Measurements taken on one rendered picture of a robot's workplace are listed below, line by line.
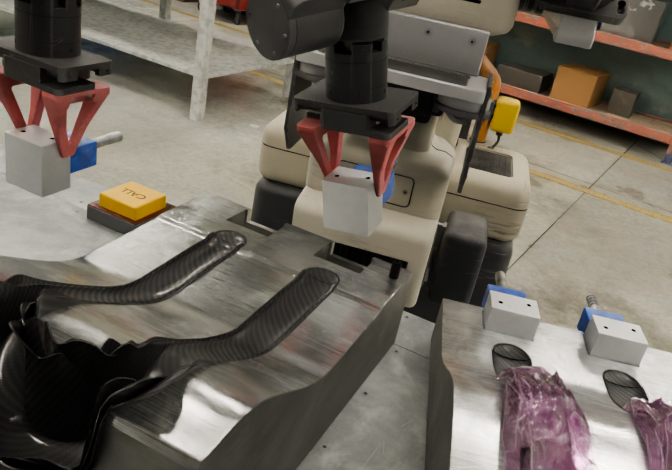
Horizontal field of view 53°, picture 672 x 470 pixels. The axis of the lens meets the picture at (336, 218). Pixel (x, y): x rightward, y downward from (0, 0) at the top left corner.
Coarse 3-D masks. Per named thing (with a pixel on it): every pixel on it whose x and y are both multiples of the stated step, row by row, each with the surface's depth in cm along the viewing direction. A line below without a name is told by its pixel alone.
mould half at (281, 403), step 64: (0, 256) 53; (128, 256) 63; (256, 256) 67; (64, 320) 45; (128, 320) 48; (192, 320) 55; (320, 320) 59; (384, 320) 65; (192, 384) 41; (256, 384) 44; (320, 384) 52; (128, 448) 38; (192, 448) 37; (256, 448) 44
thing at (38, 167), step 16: (32, 128) 67; (16, 144) 65; (32, 144) 64; (48, 144) 64; (80, 144) 69; (96, 144) 70; (16, 160) 66; (32, 160) 64; (48, 160) 65; (64, 160) 67; (80, 160) 69; (96, 160) 71; (16, 176) 66; (32, 176) 65; (48, 176) 65; (64, 176) 67; (32, 192) 66; (48, 192) 66
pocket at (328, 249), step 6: (330, 246) 72; (318, 252) 70; (324, 252) 72; (330, 252) 72; (324, 258) 72; (330, 258) 73; (336, 258) 72; (342, 258) 73; (342, 264) 72; (348, 264) 72; (354, 264) 72; (360, 264) 72; (354, 270) 72; (360, 270) 72
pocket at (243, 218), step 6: (246, 210) 76; (234, 216) 74; (240, 216) 75; (246, 216) 76; (234, 222) 74; (240, 222) 76; (246, 222) 76; (252, 222) 76; (252, 228) 76; (258, 228) 76; (264, 228) 76; (264, 234) 76; (270, 234) 75
